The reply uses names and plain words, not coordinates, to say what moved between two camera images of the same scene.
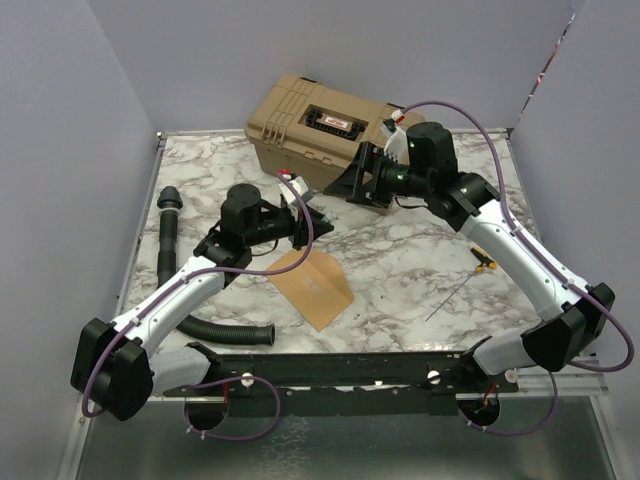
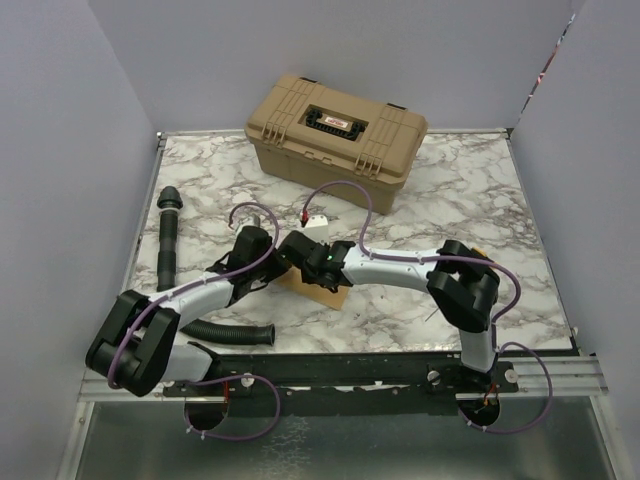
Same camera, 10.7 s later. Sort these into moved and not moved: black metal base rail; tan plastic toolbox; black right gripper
Moved: black right gripper
Not moved: black metal base rail; tan plastic toolbox
